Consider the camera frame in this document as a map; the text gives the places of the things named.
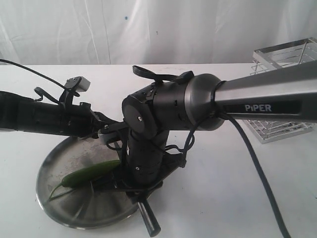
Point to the green cucumber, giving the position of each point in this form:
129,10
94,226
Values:
81,176

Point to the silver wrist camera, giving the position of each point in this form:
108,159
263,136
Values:
113,132
76,85

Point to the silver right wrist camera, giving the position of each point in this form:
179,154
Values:
113,132

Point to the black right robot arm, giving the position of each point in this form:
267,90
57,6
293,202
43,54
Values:
198,102

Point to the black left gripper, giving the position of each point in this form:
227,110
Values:
80,121

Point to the round stainless steel plate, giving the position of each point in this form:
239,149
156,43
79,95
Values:
87,207

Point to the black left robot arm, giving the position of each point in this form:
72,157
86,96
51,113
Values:
18,113

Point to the white backdrop curtain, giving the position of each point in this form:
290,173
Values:
149,31

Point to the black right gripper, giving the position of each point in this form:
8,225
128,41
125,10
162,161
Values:
145,163

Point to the black kitchen knife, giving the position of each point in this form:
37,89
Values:
149,218

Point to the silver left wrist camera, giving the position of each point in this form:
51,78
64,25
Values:
76,85

